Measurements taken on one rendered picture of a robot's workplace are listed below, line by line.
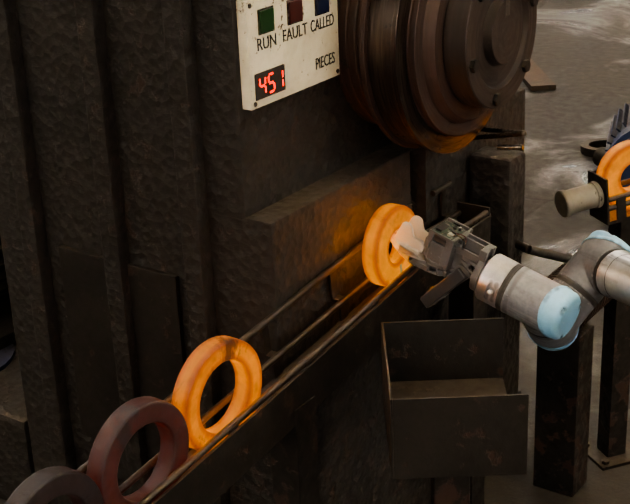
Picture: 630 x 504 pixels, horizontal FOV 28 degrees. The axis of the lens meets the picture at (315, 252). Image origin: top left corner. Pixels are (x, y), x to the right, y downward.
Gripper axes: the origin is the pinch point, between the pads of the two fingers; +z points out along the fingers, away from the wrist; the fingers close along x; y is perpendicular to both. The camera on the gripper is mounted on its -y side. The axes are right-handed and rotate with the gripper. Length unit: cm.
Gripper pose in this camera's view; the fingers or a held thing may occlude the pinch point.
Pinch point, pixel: (391, 235)
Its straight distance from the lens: 233.0
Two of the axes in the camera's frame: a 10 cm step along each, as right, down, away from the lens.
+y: 1.9, -8.4, -5.1
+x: -5.7, 3.3, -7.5
